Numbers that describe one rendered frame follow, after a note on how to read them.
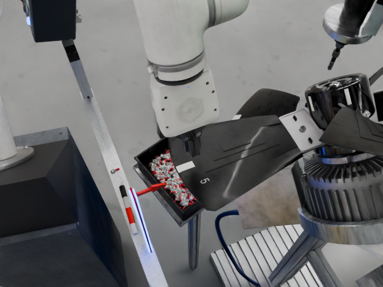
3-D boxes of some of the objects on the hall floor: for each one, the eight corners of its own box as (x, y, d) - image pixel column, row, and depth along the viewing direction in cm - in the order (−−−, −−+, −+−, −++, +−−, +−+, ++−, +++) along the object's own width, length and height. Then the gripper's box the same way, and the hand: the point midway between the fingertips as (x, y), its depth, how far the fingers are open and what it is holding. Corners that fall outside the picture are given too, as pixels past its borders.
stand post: (287, 282, 175) (365, 204, 97) (269, 291, 173) (334, 218, 95) (282, 273, 177) (354, 189, 99) (265, 281, 175) (324, 203, 97)
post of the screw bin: (197, 266, 178) (202, 195, 110) (192, 270, 177) (194, 202, 109) (194, 261, 180) (195, 188, 111) (189, 265, 179) (187, 194, 110)
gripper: (212, 37, 61) (221, 125, 74) (122, 67, 58) (147, 153, 71) (234, 58, 56) (240, 149, 68) (136, 92, 53) (161, 180, 65)
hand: (191, 143), depth 68 cm, fingers closed
